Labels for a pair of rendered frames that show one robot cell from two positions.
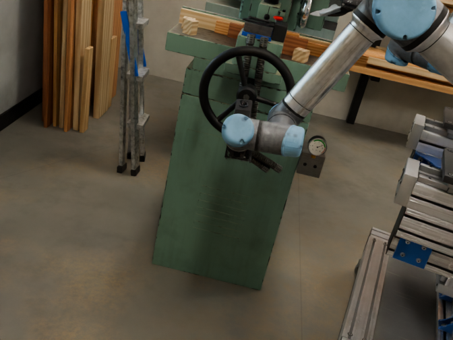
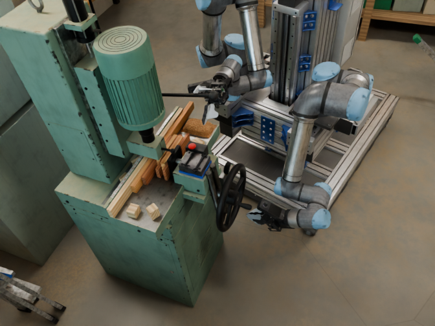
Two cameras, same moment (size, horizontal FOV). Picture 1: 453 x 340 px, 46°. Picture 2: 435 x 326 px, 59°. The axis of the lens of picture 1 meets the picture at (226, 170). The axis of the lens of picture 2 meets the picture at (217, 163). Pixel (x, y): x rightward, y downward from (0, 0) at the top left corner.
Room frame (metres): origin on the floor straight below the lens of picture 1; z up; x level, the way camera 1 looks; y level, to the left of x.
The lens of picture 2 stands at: (1.17, 0.86, 2.07)
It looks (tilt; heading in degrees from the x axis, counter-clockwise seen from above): 48 degrees down; 295
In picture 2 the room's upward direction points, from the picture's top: 6 degrees counter-clockwise
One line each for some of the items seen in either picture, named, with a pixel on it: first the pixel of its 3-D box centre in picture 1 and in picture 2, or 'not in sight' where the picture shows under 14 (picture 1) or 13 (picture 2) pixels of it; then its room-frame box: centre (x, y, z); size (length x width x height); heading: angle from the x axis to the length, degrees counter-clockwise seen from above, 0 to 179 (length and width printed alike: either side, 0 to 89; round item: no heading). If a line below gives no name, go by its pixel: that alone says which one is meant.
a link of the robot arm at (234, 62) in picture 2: not in sight; (230, 68); (1.67, -0.44, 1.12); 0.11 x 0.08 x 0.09; 88
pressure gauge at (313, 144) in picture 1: (316, 148); (228, 169); (1.65, -0.27, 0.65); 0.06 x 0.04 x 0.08; 88
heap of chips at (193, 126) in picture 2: not in sight; (198, 125); (1.77, -0.27, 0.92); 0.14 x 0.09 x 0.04; 178
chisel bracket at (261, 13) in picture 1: (268, 15); (147, 145); (1.89, -0.02, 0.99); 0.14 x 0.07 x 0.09; 178
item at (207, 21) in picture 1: (263, 34); (149, 157); (1.89, -0.02, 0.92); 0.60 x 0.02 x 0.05; 88
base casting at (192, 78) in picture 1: (255, 73); (138, 176); (1.99, -0.02, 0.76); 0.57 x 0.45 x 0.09; 178
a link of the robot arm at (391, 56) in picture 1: (405, 47); (235, 86); (1.66, -0.44, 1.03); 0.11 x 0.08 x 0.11; 37
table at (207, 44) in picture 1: (257, 58); (179, 173); (1.76, -0.02, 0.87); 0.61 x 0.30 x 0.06; 88
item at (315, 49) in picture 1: (290, 44); (165, 143); (1.87, -0.12, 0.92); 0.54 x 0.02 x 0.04; 88
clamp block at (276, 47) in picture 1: (258, 50); (196, 171); (1.68, -0.01, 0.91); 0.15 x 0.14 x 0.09; 88
